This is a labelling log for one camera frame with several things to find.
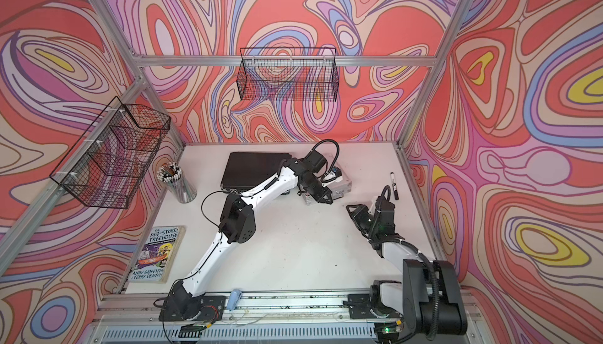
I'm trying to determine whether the silver poker set case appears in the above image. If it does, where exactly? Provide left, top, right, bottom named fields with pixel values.
left=298, top=166, right=352, bottom=205

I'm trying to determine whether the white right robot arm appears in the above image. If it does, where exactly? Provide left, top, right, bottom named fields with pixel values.
left=343, top=186, right=469, bottom=343

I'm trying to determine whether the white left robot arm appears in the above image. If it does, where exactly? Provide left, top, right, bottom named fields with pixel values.
left=159, top=139, right=340, bottom=323

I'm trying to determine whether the black poker set case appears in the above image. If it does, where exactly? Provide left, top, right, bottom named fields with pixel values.
left=220, top=152, right=292, bottom=193

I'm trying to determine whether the black marker pen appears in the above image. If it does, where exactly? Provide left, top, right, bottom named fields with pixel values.
left=389, top=172, right=400, bottom=200

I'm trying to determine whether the clear plastic pencil jar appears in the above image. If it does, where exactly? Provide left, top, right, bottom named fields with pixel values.
left=156, top=162, right=197, bottom=204

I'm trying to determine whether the small blue cylinder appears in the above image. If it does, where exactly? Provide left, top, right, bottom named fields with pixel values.
left=226, top=289, right=243, bottom=311

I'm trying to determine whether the treehouse children's book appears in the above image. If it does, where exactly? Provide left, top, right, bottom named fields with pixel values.
left=127, top=226, right=186, bottom=284

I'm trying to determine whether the black wire basket back wall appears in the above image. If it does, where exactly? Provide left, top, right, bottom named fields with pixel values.
left=236, top=46, right=340, bottom=102

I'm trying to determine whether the black wire basket wall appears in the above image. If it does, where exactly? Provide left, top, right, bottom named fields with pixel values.
left=50, top=97, right=171, bottom=210
left=236, top=46, right=340, bottom=102

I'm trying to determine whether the black wire basket left wall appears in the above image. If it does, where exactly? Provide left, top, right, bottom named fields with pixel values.
left=50, top=97, right=171, bottom=210

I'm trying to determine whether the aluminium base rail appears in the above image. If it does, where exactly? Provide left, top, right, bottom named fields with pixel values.
left=79, top=288, right=491, bottom=344

